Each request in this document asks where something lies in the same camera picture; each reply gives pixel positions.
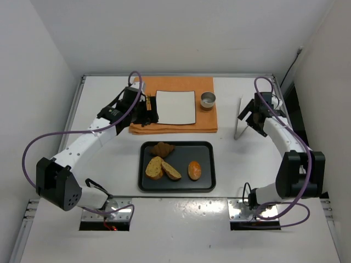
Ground black baking tray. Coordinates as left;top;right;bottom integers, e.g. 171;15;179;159
138;141;216;193

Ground black wall cable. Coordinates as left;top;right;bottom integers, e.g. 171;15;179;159
279;47;303;88

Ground brown croissant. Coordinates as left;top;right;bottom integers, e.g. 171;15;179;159
150;142;175;158

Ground right bread slice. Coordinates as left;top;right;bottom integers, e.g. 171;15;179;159
161;161;182;180

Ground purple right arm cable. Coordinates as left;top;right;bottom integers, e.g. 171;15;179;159
254;76;313;228

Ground bread slice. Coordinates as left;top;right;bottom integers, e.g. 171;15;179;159
161;161;182;180
145;156;163;180

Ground sesame bread roll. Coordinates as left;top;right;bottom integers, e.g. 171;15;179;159
188;161;202;181

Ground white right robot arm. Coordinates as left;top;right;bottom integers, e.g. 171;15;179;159
234;92;325;209

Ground left bread slice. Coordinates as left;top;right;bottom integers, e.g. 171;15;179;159
145;156;163;180

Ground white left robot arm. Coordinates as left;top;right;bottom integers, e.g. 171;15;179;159
36;82;146;214

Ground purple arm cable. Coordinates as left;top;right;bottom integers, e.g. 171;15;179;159
254;76;313;228
21;71;145;222

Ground metal base plate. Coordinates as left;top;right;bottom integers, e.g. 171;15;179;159
227;198;278;222
81;197;134;223

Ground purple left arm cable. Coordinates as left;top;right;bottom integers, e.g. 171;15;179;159
21;71;145;222

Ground metal tongs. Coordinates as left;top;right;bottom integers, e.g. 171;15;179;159
234;95;249;141

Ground metal cup with brown sleeve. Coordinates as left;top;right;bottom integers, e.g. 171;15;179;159
200;92;216;111

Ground orange cloth placemat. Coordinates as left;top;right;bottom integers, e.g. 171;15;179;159
129;76;218;135

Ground white square plate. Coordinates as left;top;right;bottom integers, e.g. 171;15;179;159
156;90;196;125

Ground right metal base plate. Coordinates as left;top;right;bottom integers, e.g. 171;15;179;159
227;198;278;222

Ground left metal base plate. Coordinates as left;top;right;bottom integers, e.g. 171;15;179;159
81;197;134;223

